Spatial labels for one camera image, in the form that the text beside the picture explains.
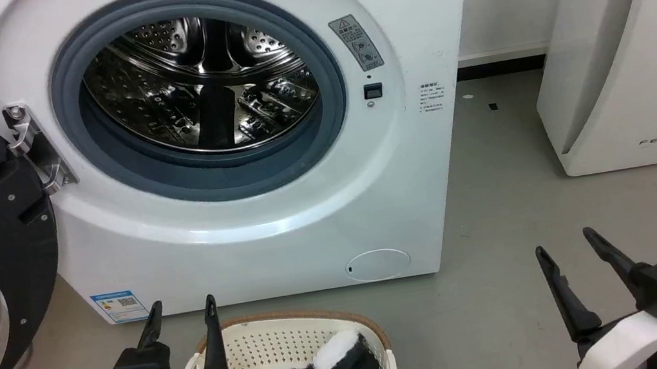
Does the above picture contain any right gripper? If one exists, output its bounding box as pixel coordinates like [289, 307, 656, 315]
[533, 217, 657, 369]

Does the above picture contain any stainless steel washing machine drum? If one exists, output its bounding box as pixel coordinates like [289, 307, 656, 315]
[76, 0, 327, 172]

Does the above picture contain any silver metal door hinge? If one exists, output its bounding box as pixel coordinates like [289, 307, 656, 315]
[1, 97, 79, 200]

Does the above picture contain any blue energy label sticker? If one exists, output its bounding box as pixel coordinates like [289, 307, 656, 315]
[90, 287, 151, 327]

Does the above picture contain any white plastic laundry basket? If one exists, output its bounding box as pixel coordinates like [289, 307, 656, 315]
[173, 295, 397, 369]

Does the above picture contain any grey rubber door gasket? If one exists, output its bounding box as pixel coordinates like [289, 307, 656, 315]
[39, 0, 361, 225]

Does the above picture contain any oval white filter cover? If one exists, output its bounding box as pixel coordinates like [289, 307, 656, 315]
[343, 245, 414, 286]

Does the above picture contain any small printed text label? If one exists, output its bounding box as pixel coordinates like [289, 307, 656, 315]
[416, 80, 448, 115]

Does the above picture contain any white front-load washing machine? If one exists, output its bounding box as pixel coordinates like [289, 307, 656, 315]
[0, 0, 519, 342]

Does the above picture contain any grey warning sticker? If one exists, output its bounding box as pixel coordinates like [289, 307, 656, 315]
[328, 10, 386, 77]

